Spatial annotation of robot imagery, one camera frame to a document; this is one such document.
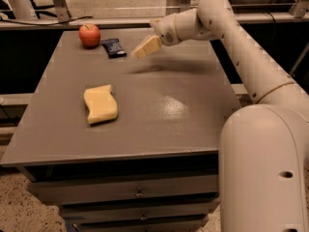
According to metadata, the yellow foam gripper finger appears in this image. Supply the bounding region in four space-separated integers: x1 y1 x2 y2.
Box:
130 35 162 59

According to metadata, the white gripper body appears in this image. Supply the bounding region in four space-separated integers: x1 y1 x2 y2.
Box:
150 14 178 46

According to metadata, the blue rxbar wrapper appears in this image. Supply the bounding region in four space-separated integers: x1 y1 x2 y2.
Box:
101 39 126 59

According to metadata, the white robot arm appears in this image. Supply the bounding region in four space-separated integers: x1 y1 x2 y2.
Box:
132 0 309 232

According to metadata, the red apple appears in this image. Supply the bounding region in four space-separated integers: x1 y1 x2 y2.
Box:
78 24 100 47

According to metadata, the yellow sponge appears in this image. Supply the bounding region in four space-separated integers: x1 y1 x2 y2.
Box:
84 85 118 125

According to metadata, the grey drawer cabinet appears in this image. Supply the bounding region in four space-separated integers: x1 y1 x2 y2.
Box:
0 27 243 232

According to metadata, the white pillar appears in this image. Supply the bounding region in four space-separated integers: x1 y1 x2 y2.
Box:
6 0 37 19

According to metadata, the middle grey drawer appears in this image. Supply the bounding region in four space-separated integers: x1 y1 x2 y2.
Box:
60 197 218 224

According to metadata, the grey drawer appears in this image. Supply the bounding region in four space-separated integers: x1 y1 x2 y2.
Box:
60 197 218 224
77 215 209 232
29 175 218 205

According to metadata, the top grey drawer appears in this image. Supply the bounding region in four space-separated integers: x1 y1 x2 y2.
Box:
29 175 218 205

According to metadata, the bottom grey drawer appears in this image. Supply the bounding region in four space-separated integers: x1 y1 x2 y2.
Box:
77 215 209 232

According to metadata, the grey lower rail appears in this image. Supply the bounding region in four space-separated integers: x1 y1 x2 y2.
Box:
232 84 252 106

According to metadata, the grey metal rail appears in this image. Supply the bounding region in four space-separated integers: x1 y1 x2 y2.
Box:
0 13 309 30

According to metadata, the black cable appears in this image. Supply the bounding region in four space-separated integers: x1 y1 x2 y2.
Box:
0 15 94 27

